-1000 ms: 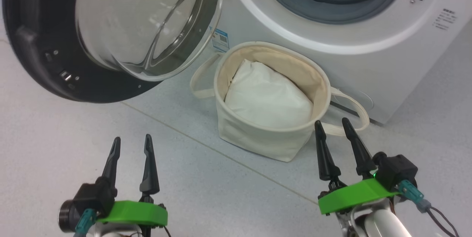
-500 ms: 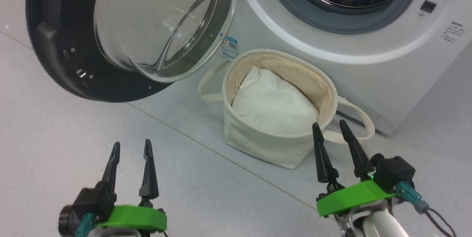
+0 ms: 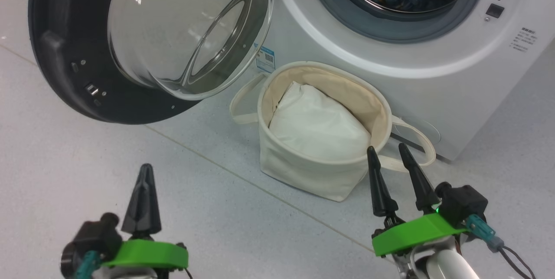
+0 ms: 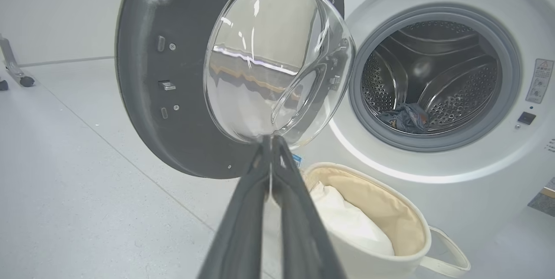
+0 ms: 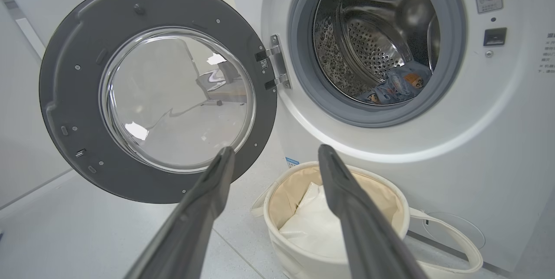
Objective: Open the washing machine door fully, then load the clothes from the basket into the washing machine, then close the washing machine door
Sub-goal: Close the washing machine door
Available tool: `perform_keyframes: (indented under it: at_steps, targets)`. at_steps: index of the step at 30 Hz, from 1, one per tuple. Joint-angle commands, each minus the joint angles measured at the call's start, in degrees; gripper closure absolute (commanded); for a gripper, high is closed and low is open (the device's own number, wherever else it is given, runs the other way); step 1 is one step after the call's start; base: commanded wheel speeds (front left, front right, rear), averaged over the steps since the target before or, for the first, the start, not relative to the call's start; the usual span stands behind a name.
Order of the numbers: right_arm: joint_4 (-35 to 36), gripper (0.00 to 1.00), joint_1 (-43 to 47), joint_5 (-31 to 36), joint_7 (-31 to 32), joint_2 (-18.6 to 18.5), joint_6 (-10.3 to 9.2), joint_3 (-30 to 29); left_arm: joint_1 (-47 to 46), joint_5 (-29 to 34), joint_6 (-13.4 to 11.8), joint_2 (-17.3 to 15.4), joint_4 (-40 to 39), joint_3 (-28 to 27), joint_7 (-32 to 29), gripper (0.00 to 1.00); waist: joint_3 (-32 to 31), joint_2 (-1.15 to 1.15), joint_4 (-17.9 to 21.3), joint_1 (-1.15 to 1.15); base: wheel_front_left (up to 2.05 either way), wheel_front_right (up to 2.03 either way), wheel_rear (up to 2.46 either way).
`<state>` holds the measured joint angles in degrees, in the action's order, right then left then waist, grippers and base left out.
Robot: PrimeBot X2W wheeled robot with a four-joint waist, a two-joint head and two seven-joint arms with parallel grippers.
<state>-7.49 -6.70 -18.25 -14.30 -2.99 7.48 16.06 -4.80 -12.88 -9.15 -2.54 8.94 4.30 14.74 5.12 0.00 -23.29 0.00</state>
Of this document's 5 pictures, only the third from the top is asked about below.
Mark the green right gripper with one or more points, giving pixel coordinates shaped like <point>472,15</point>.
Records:
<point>412,233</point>

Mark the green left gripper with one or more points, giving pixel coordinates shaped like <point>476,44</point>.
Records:
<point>147,254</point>

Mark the black-rimmed glass washer door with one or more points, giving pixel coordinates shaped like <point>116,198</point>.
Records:
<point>56,75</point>

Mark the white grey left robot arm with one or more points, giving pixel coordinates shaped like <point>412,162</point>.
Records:
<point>130,274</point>

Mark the white front-load washing machine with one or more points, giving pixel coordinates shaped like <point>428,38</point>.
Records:
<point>455,96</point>

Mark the black door latch socket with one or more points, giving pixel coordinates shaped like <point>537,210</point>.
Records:
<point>494,11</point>

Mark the round drain filter cover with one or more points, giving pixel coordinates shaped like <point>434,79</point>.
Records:
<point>436,131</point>

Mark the cream canvas laundry basket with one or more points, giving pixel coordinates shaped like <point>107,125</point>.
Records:
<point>303,175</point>

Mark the white pillow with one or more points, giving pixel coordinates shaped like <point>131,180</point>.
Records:
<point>316,127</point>

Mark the blue energy label sticker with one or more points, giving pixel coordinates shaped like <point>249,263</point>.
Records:
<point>265,60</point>

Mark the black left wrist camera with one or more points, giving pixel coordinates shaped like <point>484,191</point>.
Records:
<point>93,235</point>

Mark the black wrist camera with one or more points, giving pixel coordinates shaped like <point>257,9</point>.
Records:
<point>93,235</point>
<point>464,203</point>

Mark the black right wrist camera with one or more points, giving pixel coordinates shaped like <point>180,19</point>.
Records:
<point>464,203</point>

